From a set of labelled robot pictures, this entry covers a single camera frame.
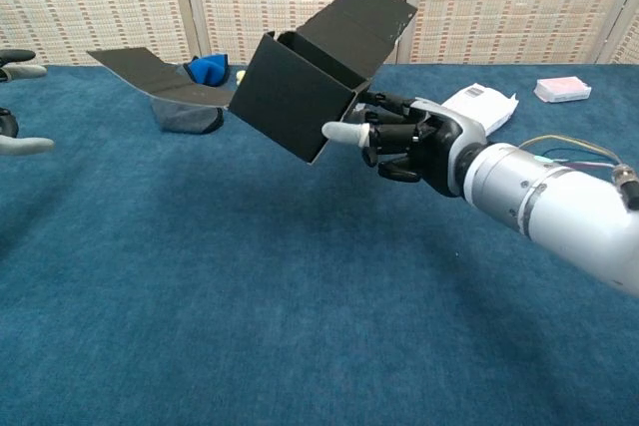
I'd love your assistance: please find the white plastic package pouch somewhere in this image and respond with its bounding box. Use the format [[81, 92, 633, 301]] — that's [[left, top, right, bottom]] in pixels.
[[441, 82, 519, 138]]

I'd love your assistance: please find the pink tissue pack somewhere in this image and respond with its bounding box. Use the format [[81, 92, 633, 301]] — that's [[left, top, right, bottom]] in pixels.
[[532, 75, 593, 105]]

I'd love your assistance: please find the grey and blue towel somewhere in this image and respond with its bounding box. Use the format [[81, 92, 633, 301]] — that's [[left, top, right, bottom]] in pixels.
[[152, 52, 231, 136]]

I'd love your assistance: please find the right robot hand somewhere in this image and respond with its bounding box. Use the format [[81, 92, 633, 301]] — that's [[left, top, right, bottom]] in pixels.
[[321, 90, 488, 198]]

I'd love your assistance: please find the blue carpet table mat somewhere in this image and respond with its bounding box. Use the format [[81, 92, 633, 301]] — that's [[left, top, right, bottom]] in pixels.
[[0, 64, 639, 426]]

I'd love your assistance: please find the black foldable cardboard box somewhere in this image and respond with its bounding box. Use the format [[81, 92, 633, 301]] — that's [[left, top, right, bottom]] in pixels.
[[86, 0, 418, 166]]

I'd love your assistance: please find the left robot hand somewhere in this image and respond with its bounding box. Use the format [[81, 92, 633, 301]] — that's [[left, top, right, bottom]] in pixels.
[[0, 49, 55, 157]]

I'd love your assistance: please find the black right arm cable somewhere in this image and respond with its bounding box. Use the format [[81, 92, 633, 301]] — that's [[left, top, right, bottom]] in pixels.
[[611, 164, 639, 211]]

